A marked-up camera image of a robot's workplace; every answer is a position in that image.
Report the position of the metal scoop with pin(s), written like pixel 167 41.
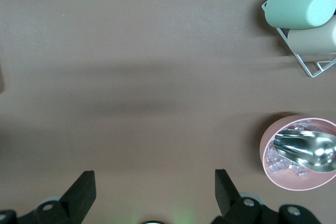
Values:
pixel 312 150

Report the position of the mint green cup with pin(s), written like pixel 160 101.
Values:
pixel 296 9

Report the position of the clear plastic ice cubes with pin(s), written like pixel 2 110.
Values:
pixel 278 165

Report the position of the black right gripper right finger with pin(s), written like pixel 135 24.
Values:
pixel 227 195

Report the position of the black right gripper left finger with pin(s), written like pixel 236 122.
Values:
pixel 78 195

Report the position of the beige cup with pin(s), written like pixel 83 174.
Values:
pixel 312 41

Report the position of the pink bowl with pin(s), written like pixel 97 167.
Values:
pixel 296 182

